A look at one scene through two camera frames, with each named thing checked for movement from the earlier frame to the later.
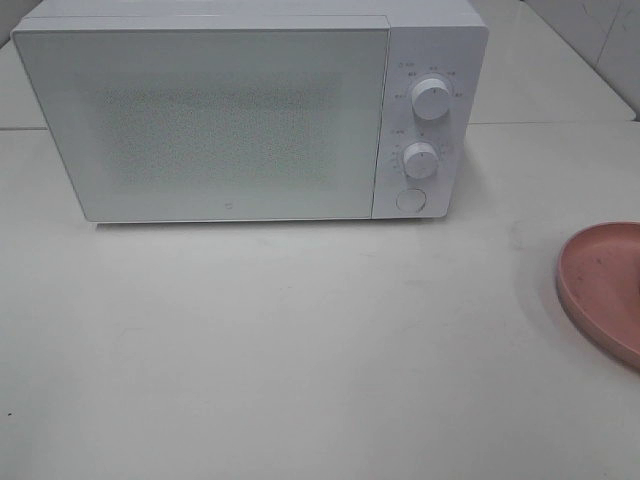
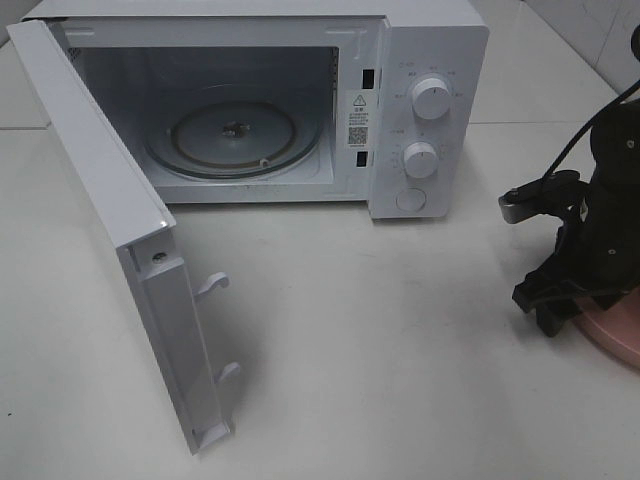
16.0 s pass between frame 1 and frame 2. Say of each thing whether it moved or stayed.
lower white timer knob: stayed
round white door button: stayed
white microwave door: moved
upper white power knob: stayed
